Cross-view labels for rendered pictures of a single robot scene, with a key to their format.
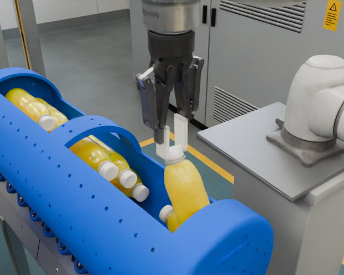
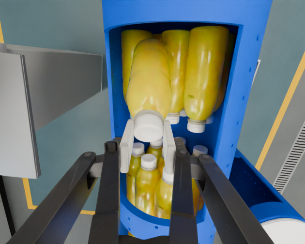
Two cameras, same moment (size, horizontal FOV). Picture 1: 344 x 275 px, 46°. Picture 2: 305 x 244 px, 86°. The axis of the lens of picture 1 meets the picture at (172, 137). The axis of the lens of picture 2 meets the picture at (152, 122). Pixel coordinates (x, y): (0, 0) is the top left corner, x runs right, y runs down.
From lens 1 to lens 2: 0.61 m
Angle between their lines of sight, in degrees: 45
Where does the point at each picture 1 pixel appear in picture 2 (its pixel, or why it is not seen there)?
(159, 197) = not seen: hidden behind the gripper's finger
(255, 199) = (38, 103)
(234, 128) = not seen: outside the picture
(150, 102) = (243, 205)
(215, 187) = not seen: hidden behind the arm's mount
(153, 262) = (263, 28)
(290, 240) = (43, 61)
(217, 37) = not seen: outside the picture
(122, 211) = (238, 104)
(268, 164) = (4, 103)
